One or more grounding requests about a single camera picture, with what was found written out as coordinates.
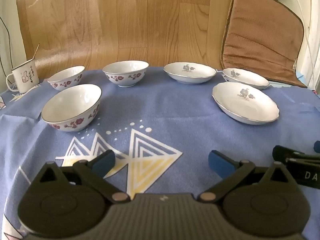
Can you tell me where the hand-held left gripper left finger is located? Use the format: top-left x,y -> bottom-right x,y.
31,150 -> 131,205

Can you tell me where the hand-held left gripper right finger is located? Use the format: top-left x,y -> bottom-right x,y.
199,150 -> 299,204

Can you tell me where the white plate with grey flower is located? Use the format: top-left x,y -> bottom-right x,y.
212,82 -> 280,125
163,62 -> 217,84
222,68 -> 271,91

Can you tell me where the white bowl with red flowers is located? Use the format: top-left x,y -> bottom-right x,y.
47,66 -> 86,91
103,60 -> 149,88
41,84 -> 102,132

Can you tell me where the blue printed tablecloth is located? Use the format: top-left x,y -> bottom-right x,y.
0,66 -> 320,240

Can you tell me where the white enamel mug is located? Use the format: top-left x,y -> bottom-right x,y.
6,58 -> 39,94

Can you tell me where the brown seat cushion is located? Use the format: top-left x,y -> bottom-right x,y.
219,0 -> 307,88

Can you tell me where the black cable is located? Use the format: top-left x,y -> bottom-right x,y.
0,16 -> 12,78

